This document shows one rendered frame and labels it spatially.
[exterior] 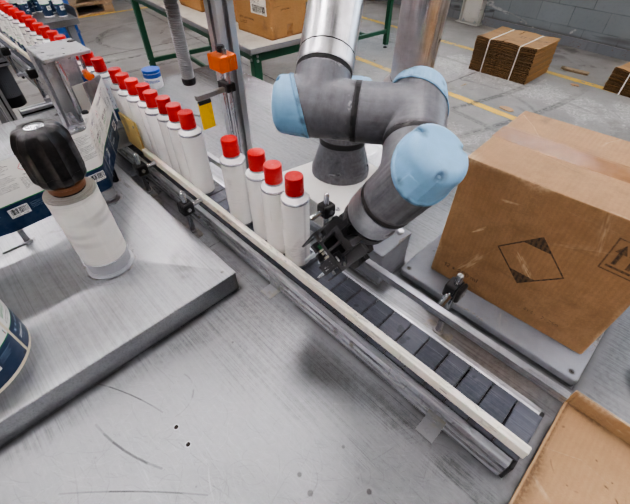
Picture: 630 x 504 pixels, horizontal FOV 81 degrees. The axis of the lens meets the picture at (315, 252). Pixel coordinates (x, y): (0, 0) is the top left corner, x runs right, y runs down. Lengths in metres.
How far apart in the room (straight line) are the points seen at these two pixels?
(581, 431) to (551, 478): 0.10
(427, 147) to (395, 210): 0.08
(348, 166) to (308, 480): 0.67
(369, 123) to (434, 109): 0.08
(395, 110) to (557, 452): 0.55
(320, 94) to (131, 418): 0.56
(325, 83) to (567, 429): 0.62
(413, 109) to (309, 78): 0.13
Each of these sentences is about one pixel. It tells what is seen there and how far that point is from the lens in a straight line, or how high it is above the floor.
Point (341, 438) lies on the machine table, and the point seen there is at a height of 0.83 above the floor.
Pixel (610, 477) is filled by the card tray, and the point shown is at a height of 0.83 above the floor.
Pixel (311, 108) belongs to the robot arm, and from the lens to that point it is 0.48.
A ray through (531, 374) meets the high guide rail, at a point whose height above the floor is 0.96.
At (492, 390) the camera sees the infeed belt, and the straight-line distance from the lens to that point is 0.67.
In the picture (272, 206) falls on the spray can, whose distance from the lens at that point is 0.69.
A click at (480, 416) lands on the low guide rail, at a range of 0.60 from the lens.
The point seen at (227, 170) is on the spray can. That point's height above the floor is 1.03.
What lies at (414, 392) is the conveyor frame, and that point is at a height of 0.87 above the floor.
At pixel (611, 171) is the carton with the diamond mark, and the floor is 1.12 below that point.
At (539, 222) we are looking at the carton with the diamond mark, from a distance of 0.67.
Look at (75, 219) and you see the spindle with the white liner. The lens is 0.75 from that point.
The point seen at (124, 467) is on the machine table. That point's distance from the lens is 0.68.
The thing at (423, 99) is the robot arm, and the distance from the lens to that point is 0.48.
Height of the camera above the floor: 1.43
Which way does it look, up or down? 45 degrees down
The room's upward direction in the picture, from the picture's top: straight up
